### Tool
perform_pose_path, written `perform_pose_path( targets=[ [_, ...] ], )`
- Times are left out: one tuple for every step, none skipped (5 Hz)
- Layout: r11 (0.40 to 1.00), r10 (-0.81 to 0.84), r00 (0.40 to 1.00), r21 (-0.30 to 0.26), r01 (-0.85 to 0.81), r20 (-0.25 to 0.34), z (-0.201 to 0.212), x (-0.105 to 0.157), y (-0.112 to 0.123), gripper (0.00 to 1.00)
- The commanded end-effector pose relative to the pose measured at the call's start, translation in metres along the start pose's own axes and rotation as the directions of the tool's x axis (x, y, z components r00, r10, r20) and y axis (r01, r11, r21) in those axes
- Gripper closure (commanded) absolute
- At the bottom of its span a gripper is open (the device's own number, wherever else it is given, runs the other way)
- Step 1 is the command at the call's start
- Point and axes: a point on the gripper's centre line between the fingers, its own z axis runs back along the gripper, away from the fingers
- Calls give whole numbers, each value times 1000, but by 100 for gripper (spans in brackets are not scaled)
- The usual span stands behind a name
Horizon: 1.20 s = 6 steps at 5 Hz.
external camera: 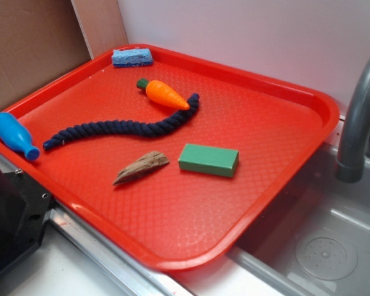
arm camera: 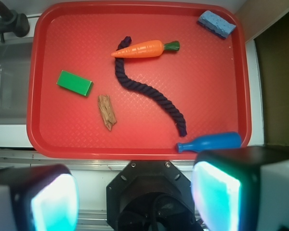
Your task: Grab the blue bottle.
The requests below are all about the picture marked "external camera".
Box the orange toy carrot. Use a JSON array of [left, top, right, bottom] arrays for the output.
[[136, 78, 190, 110]]

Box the brown wood piece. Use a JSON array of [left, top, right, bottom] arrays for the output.
[[112, 151, 170, 186]]

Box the blue sponge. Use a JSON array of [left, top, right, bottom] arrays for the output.
[[112, 48, 154, 67]]

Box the red plastic tray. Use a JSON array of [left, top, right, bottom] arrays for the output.
[[0, 47, 339, 271]]

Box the grey sink basin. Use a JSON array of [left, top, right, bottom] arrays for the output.
[[228, 144, 370, 295]]

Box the green rectangular block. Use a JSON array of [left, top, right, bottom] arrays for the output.
[[178, 144, 239, 178]]

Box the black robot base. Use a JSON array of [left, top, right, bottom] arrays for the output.
[[0, 169, 53, 276]]

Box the grey faucet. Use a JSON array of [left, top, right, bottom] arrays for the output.
[[335, 59, 370, 183]]

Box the brown cardboard panel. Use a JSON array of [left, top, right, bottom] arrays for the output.
[[0, 1, 128, 111]]

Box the blue plastic bottle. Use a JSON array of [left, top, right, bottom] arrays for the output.
[[0, 112, 40, 161]]

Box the dark blue twisted rope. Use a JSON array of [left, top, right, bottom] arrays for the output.
[[43, 93, 200, 152]]

